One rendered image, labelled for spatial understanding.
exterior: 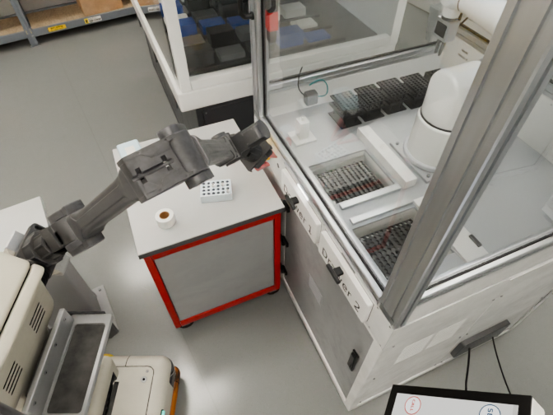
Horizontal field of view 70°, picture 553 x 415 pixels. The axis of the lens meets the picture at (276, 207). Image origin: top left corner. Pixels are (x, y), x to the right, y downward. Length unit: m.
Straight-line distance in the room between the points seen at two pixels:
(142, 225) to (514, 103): 1.31
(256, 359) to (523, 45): 1.78
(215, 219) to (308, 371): 0.91
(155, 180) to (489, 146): 0.50
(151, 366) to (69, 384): 0.82
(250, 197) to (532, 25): 1.22
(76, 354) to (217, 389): 1.08
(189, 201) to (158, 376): 0.73
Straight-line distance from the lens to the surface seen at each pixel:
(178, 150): 0.67
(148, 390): 1.81
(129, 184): 0.67
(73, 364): 1.07
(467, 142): 0.68
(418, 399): 1.01
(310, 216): 1.33
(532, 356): 2.43
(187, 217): 1.57
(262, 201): 1.59
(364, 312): 1.21
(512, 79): 0.61
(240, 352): 2.09
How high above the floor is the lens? 1.95
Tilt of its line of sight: 50 degrees down
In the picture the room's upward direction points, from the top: straight up
